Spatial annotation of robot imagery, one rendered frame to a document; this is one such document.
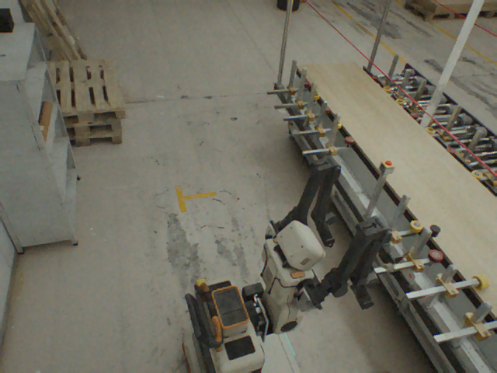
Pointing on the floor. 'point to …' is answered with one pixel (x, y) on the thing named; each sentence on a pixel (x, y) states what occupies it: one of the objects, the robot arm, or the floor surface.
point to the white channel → (452, 61)
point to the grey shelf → (14, 127)
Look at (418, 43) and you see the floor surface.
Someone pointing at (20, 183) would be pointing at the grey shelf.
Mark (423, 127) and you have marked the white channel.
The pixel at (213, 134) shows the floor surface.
